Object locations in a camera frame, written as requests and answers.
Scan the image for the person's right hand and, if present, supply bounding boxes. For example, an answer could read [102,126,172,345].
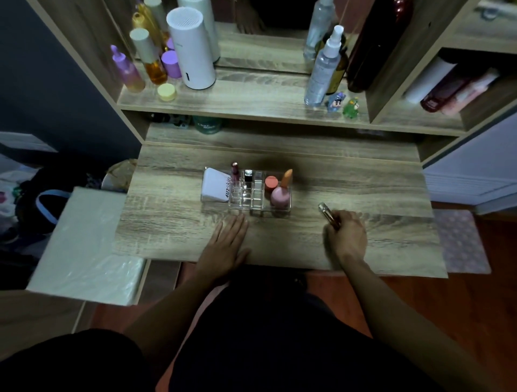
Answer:
[324,210,368,264]

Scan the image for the person's left hand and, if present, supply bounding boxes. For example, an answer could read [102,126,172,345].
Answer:
[205,214,252,275]

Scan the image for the gold lipstick tube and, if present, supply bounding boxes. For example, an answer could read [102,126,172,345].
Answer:
[318,202,341,230]

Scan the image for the person's right forearm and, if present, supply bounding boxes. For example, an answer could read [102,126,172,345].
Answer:
[338,258,505,392]

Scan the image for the person's left forearm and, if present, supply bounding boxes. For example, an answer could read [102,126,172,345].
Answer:
[126,264,239,376]

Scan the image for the clear acrylic makeup organizer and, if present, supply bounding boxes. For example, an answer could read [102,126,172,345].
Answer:
[201,166,292,215]

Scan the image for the white squeeze tube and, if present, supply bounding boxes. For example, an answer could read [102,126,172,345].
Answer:
[201,167,234,202]

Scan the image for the pink round bottle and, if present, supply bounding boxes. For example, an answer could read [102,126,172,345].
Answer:
[270,186,291,209]

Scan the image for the person's black shorts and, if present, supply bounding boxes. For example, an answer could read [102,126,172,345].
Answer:
[0,264,445,392]

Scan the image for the green jar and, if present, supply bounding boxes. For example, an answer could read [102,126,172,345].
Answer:
[193,116,222,135]

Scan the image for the wooden vanity shelf unit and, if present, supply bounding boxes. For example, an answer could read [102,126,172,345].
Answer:
[26,0,517,279]

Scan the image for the green cartoon figurine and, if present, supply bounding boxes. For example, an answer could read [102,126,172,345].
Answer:
[343,97,361,120]

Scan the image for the blue cartoon figurine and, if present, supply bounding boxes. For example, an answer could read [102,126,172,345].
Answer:
[326,91,347,113]

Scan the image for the pink dotted floor mat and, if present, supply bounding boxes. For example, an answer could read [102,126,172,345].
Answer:
[432,209,492,275]

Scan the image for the white plastic covered box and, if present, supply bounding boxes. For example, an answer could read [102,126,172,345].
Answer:
[26,187,147,307]

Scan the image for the white cabinet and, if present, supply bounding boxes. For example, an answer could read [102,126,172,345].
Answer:
[422,111,517,215]

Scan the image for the dark amber bottle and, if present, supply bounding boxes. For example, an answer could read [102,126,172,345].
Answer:
[326,32,350,96]

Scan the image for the clear spray bottle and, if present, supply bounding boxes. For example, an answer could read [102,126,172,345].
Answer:
[304,25,345,107]

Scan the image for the dark red tube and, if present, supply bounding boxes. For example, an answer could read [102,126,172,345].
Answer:
[420,73,471,113]

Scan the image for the white cylindrical humidifier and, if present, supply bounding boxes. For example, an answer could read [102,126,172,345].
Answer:
[166,6,216,90]

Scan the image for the dark red tall bottle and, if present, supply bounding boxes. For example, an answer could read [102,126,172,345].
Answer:
[347,0,414,93]

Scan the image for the purple capped pink bottle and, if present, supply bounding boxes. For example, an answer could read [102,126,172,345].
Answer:
[110,45,146,93]

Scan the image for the pink tube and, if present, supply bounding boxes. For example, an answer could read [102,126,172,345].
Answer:
[441,68,501,118]

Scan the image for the amber bottle with beige cap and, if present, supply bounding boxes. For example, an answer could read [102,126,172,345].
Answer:
[129,27,168,85]

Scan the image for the mirror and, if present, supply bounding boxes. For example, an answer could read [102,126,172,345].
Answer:
[103,0,398,75]

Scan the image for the dark bag with blue strap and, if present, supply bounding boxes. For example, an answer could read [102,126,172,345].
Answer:
[14,167,87,243]

